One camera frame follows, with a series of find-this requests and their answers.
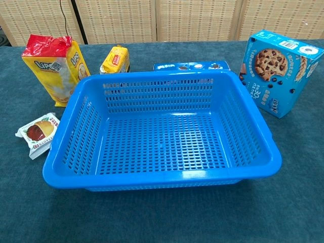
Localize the thin black hanging cable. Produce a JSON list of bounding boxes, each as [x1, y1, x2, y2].
[[58, 0, 70, 37]]

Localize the blue chocolate chip cookie box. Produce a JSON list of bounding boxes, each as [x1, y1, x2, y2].
[[239, 29, 324, 119]]

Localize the black tripod stand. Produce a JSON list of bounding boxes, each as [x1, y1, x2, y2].
[[70, 0, 89, 45]]

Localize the small white bread snack packet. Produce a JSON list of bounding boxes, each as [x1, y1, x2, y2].
[[15, 112, 61, 160]]

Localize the teal carpet table cover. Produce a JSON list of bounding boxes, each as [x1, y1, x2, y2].
[[0, 39, 324, 243]]

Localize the bamboo folding screen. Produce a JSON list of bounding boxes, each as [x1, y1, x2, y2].
[[0, 0, 324, 47]]

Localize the small yellow biscuit pack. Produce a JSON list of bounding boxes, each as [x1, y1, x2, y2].
[[99, 45, 131, 75]]

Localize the blue perforated plastic basket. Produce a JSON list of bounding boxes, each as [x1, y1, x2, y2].
[[42, 70, 282, 192]]

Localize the long blue sandwich cookie box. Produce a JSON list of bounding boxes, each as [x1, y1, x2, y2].
[[153, 60, 231, 73]]

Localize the large yellow red snack bag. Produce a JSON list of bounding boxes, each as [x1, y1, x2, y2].
[[21, 34, 91, 108]]

